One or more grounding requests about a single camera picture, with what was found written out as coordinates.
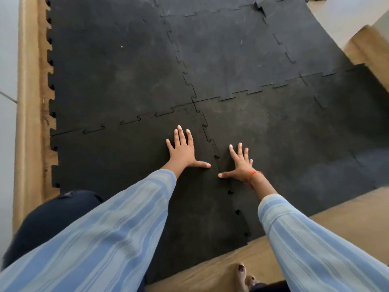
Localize person's right hand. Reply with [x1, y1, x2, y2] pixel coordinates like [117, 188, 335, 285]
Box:
[218, 143, 253, 182]

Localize person's left hand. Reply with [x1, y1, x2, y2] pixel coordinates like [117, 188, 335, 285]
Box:
[166, 125, 211, 169]

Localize black interlocking mat tile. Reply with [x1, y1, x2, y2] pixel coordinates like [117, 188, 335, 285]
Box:
[193, 75, 378, 242]
[50, 102, 252, 284]

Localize person's right forearm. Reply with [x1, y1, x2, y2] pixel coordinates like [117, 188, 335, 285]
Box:
[249, 173, 389, 292]

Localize person's left forearm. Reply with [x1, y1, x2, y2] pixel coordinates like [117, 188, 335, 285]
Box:
[0, 159, 190, 292]

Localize person's right foot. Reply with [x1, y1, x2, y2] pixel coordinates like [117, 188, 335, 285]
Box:
[233, 263, 259, 292]

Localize spread of black interlocking mats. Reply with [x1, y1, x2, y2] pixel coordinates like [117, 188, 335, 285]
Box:
[45, 0, 389, 187]

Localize person's right leg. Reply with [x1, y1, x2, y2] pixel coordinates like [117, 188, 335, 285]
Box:
[251, 280, 291, 292]

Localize person's leg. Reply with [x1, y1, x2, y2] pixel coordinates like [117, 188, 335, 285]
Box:
[1, 190, 104, 269]
[251, 280, 291, 292]

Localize person's left leg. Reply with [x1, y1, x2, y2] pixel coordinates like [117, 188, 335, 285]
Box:
[1, 190, 104, 269]

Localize brown cardboard floor sheet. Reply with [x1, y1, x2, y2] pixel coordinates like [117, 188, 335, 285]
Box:
[12, 0, 389, 292]

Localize red thread wrist bracelet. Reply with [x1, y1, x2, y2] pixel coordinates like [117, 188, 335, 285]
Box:
[249, 170, 264, 190]

